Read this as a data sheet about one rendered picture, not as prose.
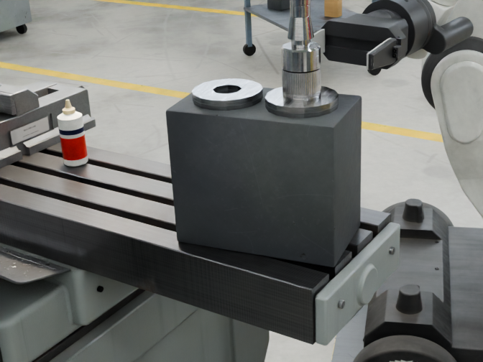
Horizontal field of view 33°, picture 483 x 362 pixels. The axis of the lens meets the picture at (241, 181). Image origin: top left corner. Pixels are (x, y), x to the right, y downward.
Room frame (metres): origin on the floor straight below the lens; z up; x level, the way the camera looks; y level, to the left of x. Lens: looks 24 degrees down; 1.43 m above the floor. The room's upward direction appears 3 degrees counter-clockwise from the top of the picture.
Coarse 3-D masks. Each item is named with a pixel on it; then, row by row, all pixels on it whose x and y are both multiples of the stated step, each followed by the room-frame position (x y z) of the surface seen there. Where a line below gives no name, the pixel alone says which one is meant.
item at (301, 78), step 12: (288, 60) 0.95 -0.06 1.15; (300, 60) 0.94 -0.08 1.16; (312, 60) 0.94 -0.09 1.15; (288, 72) 0.95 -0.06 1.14; (300, 72) 0.94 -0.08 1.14; (312, 72) 0.94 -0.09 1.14; (288, 84) 0.95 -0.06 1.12; (300, 84) 0.94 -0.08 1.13; (312, 84) 0.94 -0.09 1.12; (288, 96) 0.95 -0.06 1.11; (300, 96) 0.94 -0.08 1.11; (312, 96) 0.94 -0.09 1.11
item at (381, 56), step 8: (392, 40) 1.02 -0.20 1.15; (376, 48) 1.00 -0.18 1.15; (384, 48) 1.01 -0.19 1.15; (392, 48) 1.02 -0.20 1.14; (400, 48) 1.02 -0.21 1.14; (368, 56) 0.99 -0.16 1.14; (376, 56) 0.99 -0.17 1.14; (384, 56) 1.01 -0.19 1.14; (392, 56) 1.02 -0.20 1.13; (400, 56) 1.03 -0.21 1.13; (368, 64) 0.99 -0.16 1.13; (376, 64) 0.99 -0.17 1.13; (384, 64) 1.01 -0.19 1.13
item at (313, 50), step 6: (288, 42) 0.98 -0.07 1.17; (312, 42) 0.97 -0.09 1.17; (282, 48) 0.96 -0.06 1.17; (288, 48) 0.95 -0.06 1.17; (294, 48) 0.95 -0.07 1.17; (300, 48) 0.95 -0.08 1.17; (306, 48) 0.95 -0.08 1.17; (312, 48) 0.95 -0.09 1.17; (318, 48) 0.95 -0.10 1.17; (282, 54) 0.96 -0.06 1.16; (288, 54) 0.95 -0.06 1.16; (294, 54) 0.94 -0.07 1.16; (300, 54) 0.94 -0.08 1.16; (306, 54) 0.94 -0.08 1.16; (312, 54) 0.94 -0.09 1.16; (318, 54) 0.95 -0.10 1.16
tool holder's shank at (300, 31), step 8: (296, 0) 0.95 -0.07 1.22; (304, 0) 0.95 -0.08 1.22; (296, 8) 0.95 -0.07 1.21; (304, 8) 0.95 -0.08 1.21; (296, 16) 0.95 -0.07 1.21; (304, 16) 0.95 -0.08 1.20; (296, 24) 0.95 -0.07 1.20; (304, 24) 0.95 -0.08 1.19; (288, 32) 0.96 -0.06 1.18; (296, 32) 0.95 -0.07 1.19; (304, 32) 0.95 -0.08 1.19; (312, 32) 0.96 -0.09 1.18; (296, 40) 0.96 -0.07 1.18; (304, 40) 0.95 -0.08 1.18
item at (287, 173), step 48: (192, 96) 1.02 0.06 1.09; (240, 96) 0.97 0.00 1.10; (336, 96) 0.95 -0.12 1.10; (192, 144) 0.96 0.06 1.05; (240, 144) 0.93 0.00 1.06; (288, 144) 0.91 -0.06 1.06; (336, 144) 0.89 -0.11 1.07; (192, 192) 0.96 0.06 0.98; (240, 192) 0.94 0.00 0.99; (288, 192) 0.91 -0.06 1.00; (336, 192) 0.89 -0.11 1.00; (192, 240) 0.97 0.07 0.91; (240, 240) 0.94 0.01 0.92; (288, 240) 0.91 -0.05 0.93; (336, 240) 0.89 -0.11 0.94
